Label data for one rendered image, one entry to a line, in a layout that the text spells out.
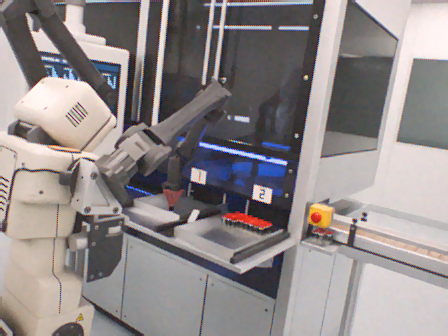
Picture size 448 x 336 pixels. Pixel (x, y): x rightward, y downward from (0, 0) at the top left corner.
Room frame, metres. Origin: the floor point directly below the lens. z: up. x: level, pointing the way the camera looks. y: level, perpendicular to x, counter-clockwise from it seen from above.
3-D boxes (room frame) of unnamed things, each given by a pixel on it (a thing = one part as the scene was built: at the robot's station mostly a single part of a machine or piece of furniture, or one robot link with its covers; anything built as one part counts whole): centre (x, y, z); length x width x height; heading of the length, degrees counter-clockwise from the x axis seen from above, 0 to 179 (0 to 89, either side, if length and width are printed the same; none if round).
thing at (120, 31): (2.20, 0.71, 1.51); 0.49 x 0.01 x 0.59; 56
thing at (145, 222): (1.55, 0.06, 0.87); 0.70 x 0.48 x 0.02; 56
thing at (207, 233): (1.42, -0.06, 0.90); 0.34 x 0.26 x 0.04; 145
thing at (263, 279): (2.07, 0.54, 0.73); 1.98 x 0.01 x 0.25; 56
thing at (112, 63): (1.85, 0.75, 1.19); 0.50 x 0.19 x 0.78; 139
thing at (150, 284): (2.47, 0.24, 0.44); 2.06 x 1.00 x 0.88; 56
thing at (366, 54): (1.89, -0.60, 1.51); 0.85 x 0.01 x 0.59; 146
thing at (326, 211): (1.47, -0.39, 1.00); 0.08 x 0.07 x 0.07; 146
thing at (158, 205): (1.70, 0.16, 0.90); 0.34 x 0.26 x 0.04; 146
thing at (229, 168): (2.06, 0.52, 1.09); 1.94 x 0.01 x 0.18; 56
